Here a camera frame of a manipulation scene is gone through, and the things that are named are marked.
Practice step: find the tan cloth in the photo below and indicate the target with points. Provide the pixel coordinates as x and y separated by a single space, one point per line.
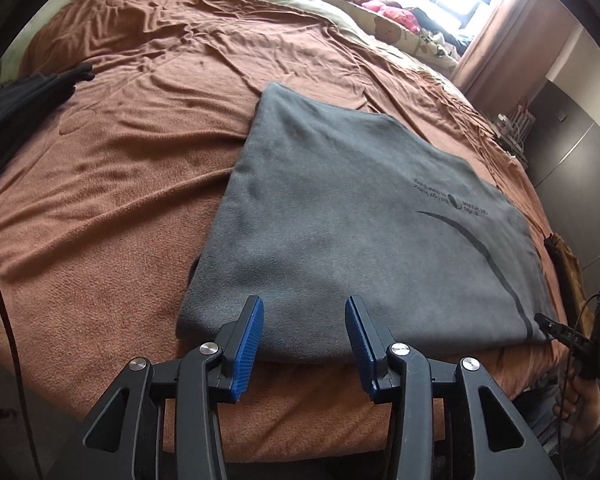
572 270

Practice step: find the grey t-shirt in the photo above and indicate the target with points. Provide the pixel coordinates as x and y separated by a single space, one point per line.
340 220

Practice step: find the dark grey wardrobe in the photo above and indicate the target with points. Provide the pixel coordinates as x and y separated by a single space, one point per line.
575 160

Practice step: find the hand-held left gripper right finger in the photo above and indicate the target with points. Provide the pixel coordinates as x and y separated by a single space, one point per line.
362 350

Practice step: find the rack of items by wall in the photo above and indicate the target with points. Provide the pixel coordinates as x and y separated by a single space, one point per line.
510 141

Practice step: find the brown fleece blanket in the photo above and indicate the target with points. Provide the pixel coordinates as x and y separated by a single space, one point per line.
130 210

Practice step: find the stack of black clothes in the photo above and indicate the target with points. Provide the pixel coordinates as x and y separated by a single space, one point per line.
25 110

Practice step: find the beige bed sheet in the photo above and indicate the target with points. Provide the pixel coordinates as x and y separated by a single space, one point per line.
300 7

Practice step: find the person's right hand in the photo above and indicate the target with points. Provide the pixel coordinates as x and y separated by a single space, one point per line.
577 400

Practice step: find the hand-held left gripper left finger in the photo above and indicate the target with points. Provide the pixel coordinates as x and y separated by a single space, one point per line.
245 355

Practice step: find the pink curtain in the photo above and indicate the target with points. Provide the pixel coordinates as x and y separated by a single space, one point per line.
505 25

